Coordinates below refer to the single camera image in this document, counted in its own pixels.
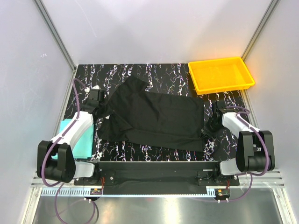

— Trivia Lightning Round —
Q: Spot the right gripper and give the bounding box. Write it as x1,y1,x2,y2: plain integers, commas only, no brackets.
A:
200,117,224,140

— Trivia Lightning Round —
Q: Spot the folded teal t shirt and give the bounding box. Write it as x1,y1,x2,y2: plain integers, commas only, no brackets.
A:
58,119,94,159

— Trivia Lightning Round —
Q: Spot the aluminium frame post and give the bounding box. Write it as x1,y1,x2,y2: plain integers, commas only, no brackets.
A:
241,0,280,62
33,0,77,71

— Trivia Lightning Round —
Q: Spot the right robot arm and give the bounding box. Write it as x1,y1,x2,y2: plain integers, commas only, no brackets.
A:
202,101,275,185

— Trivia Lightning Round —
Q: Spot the right aluminium frame post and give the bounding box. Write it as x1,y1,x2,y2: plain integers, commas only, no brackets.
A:
241,0,280,62

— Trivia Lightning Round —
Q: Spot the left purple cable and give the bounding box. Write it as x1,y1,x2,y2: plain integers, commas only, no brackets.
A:
41,78,100,224

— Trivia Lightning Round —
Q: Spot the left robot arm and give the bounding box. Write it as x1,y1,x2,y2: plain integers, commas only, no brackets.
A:
37,85,105,187

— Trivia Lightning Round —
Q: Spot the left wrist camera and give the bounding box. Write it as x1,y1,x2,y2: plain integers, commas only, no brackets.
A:
84,85,101,93

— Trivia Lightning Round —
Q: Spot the yellow plastic tray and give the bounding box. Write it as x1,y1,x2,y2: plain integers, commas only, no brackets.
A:
188,57,255,95

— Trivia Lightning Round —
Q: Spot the black marble pattern mat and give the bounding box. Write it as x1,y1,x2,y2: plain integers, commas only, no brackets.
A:
72,63,237,162

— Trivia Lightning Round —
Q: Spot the white slotted cable duct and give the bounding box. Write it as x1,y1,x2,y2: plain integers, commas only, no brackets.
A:
41,186,216,198

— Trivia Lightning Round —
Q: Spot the black t shirt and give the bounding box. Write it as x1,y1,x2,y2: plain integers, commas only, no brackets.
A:
98,76,204,152

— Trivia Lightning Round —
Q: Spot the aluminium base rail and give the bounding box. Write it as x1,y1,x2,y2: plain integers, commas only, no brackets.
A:
30,170,284,188

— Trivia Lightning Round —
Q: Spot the left aluminium frame post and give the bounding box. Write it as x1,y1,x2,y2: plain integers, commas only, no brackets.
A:
33,0,77,71

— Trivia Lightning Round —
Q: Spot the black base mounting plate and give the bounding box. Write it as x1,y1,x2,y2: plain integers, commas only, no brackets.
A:
74,161,240,187

